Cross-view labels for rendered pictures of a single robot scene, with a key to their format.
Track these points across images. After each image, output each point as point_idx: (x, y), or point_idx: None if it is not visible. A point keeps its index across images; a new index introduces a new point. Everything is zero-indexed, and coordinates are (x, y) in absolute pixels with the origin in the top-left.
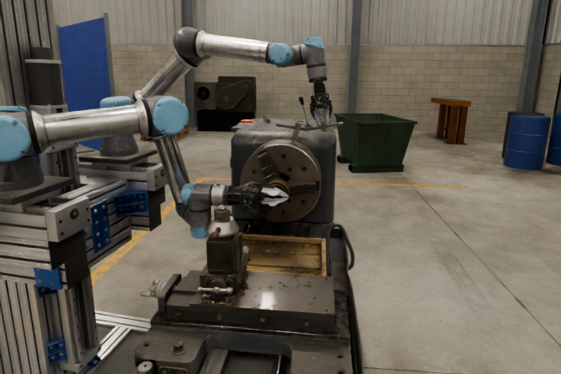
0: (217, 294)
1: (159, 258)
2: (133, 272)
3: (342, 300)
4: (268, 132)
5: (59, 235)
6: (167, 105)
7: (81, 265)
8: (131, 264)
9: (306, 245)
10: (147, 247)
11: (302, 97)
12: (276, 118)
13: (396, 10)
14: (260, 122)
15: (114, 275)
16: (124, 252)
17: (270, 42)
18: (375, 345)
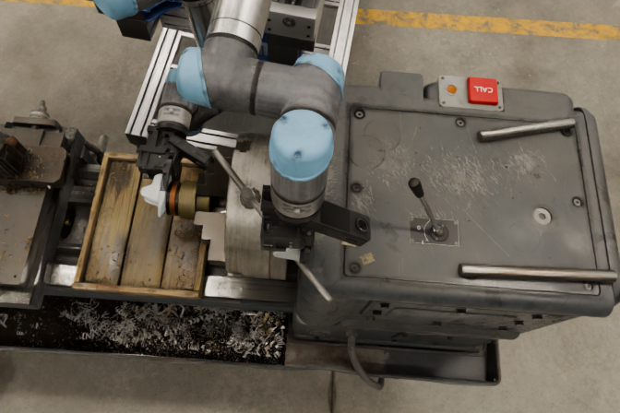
0: None
1: (549, 87)
2: (498, 64)
3: (8, 299)
4: (334, 145)
5: None
6: None
7: (137, 29)
8: (520, 54)
9: (193, 270)
10: (578, 58)
11: (412, 186)
12: (584, 155)
13: None
14: (499, 119)
15: (484, 46)
16: (553, 33)
17: (216, 37)
18: None
